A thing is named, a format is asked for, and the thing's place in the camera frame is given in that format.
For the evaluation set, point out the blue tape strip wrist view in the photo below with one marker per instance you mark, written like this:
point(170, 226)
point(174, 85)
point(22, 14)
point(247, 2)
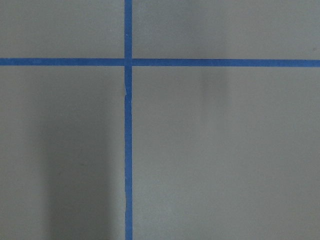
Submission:
point(128, 119)

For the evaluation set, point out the blue tape strip wrist crosswise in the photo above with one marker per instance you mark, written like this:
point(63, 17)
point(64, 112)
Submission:
point(161, 62)

